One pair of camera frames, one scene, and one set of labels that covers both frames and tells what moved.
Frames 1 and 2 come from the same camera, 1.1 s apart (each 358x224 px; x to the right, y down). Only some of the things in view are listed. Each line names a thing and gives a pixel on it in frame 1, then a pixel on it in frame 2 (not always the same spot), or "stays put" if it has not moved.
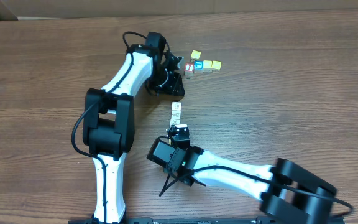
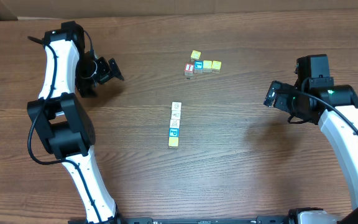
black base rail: (259, 219) stays put
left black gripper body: (173, 86) to (105, 70)
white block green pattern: (176, 106) stays put
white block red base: (176, 114) stays put
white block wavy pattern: (174, 122) stays put
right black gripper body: (179, 134) to (276, 95)
